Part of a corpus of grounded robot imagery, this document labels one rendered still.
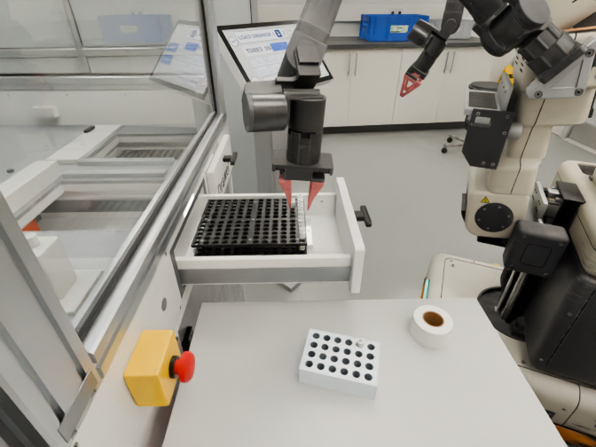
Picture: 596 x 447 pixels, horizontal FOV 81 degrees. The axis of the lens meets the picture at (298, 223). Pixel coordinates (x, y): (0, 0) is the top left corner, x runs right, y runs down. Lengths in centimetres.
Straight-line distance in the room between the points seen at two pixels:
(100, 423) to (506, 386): 59
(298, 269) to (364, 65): 332
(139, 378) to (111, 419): 5
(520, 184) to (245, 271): 83
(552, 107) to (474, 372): 72
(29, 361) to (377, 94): 379
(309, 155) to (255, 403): 40
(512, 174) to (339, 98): 286
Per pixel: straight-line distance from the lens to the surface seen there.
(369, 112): 397
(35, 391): 38
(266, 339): 69
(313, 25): 63
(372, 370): 61
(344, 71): 380
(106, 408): 49
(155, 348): 52
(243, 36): 157
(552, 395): 145
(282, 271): 66
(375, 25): 397
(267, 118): 53
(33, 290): 36
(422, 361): 69
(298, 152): 57
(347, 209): 72
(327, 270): 66
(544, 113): 115
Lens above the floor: 130
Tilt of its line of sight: 33 degrees down
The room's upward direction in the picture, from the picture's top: straight up
